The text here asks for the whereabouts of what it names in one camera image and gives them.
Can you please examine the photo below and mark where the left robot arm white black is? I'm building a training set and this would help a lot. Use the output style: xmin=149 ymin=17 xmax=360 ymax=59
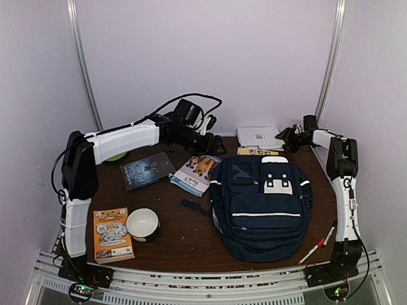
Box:
xmin=54 ymin=93 xmax=227 ymax=282

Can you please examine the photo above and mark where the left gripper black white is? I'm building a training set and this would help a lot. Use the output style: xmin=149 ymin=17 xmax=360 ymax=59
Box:
xmin=176 ymin=125 xmax=227 ymax=156

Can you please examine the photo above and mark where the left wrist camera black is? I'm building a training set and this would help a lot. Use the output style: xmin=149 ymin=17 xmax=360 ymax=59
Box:
xmin=174 ymin=98 xmax=204 ymax=127

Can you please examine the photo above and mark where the dog picture book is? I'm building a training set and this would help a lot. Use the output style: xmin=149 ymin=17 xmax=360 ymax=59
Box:
xmin=169 ymin=155 xmax=221 ymax=197

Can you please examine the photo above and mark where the green plate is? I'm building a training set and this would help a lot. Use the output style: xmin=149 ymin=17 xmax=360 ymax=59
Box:
xmin=106 ymin=152 xmax=127 ymax=162

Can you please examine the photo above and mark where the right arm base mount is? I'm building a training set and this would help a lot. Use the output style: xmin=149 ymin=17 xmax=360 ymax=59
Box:
xmin=304 ymin=239 xmax=368 ymax=302

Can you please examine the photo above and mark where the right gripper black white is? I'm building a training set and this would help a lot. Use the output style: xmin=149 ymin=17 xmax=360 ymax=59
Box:
xmin=277 ymin=126 xmax=310 ymax=153

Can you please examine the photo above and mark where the white booklet with barcode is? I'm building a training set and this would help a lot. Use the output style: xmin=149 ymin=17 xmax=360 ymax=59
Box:
xmin=236 ymin=126 xmax=284 ymax=151

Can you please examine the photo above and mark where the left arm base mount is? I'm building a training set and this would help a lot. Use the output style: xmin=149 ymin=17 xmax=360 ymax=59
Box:
xmin=58 ymin=258 xmax=114 ymax=304

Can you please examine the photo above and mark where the white black bowl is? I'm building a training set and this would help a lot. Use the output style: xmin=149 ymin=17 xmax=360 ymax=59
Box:
xmin=125 ymin=208 xmax=161 ymax=242

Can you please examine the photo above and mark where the orange cartoon paperback book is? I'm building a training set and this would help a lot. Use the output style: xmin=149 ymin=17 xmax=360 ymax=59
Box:
xmin=93 ymin=208 xmax=135 ymax=264

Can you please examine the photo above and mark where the red white marker pen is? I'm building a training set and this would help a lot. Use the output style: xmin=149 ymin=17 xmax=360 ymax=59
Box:
xmin=297 ymin=238 xmax=325 ymax=265

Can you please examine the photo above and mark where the left aluminium corner post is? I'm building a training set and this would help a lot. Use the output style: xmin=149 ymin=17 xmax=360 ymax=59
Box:
xmin=66 ymin=0 xmax=103 ymax=131

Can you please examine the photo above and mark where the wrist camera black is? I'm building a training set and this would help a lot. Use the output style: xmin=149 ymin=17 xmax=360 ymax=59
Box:
xmin=303 ymin=114 xmax=318 ymax=131
xmin=174 ymin=98 xmax=204 ymax=127

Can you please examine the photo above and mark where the right aluminium corner post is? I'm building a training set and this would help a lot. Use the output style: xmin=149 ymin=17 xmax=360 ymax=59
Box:
xmin=315 ymin=0 xmax=348 ymax=125

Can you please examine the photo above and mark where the yellow picture-grid book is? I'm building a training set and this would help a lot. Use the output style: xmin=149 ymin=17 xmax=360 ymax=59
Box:
xmin=237 ymin=147 xmax=279 ymax=156

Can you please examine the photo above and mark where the navy blue student backpack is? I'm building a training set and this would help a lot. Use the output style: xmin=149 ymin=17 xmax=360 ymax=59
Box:
xmin=181 ymin=155 xmax=313 ymax=262

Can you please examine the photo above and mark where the aluminium corner post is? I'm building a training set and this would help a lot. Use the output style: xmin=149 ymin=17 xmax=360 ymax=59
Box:
xmin=66 ymin=0 xmax=103 ymax=131
xmin=315 ymin=0 xmax=348 ymax=125

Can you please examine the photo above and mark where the black white marker pen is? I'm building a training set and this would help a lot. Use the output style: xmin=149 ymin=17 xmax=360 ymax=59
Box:
xmin=322 ymin=220 xmax=338 ymax=247

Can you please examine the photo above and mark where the dark blue cover book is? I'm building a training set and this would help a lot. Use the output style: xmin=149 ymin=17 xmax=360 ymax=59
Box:
xmin=120 ymin=152 xmax=176 ymax=191

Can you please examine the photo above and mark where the aluminium front rail frame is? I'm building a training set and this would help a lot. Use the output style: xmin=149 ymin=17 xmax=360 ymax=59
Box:
xmin=25 ymin=249 xmax=392 ymax=305

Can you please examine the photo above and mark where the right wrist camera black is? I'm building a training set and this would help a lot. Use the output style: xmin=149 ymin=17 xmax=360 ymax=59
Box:
xmin=303 ymin=114 xmax=318 ymax=131

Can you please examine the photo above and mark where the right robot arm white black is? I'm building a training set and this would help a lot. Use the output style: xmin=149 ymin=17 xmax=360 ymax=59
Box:
xmin=275 ymin=115 xmax=363 ymax=281

